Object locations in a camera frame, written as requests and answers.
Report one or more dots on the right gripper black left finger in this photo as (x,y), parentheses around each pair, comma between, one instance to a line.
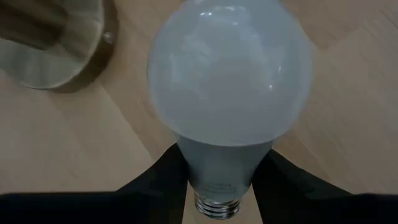
(124,208)

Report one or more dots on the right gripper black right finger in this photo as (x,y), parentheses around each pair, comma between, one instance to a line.
(311,208)

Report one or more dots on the white light bulb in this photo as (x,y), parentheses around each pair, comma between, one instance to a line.
(230,77)

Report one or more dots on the brass lamp socket base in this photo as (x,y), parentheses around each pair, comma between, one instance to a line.
(46,56)

